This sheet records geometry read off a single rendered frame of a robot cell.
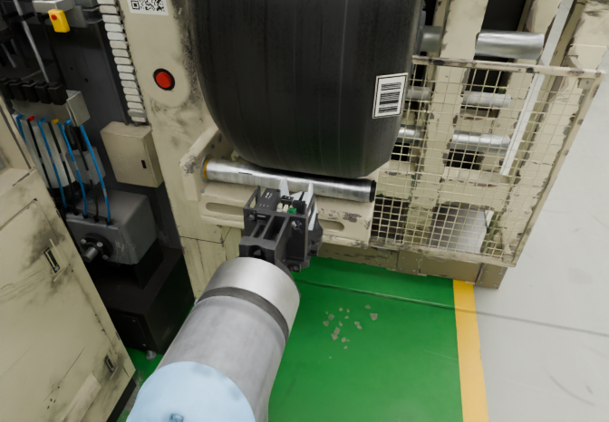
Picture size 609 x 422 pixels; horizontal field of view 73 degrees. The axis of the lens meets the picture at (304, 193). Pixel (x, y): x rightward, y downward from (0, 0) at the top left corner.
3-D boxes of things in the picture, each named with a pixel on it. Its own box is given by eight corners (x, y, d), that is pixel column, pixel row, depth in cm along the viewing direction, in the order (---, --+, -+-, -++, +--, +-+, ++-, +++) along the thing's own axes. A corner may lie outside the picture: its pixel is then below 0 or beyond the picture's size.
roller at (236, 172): (198, 177, 83) (202, 156, 83) (207, 179, 88) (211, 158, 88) (373, 203, 77) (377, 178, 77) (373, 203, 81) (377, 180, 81)
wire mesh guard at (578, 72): (265, 227, 159) (250, 43, 115) (266, 225, 160) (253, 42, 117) (515, 267, 143) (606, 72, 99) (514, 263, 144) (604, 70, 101)
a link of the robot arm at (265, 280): (288, 364, 39) (194, 344, 41) (300, 325, 44) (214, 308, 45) (289, 296, 35) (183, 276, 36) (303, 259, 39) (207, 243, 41)
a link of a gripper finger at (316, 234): (328, 214, 55) (315, 255, 48) (328, 224, 56) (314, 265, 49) (294, 209, 56) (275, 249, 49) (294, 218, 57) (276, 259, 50)
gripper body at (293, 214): (319, 190, 49) (294, 255, 38) (316, 248, 53) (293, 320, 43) (256, 182, 50) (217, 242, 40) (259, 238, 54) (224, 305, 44)
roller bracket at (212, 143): (186, 202, 84) (177, 162, 78) (249, 113, 115) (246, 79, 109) (200, 205, 84) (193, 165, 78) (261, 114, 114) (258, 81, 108)
